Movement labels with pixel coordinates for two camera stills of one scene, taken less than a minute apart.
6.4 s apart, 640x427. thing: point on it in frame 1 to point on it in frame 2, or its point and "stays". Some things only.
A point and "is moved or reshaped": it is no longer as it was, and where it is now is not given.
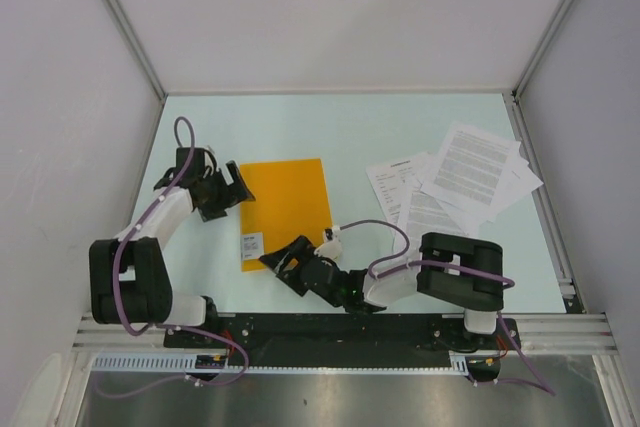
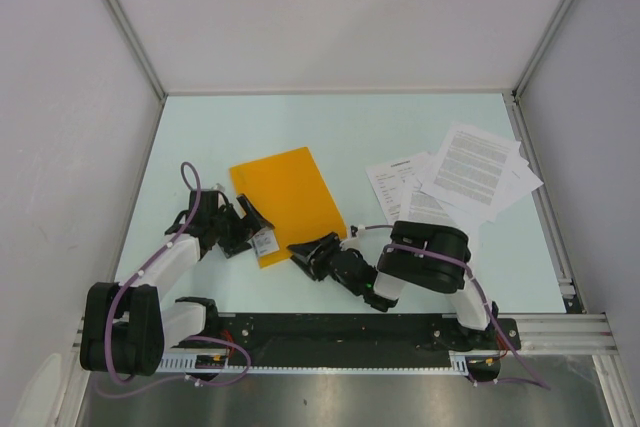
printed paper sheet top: [473, 169] stays
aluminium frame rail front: [544, 333] stays
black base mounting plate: [216, 337] stays
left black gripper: [231, 195] to [246, 227]
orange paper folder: [290, 203] is moved or reshaped
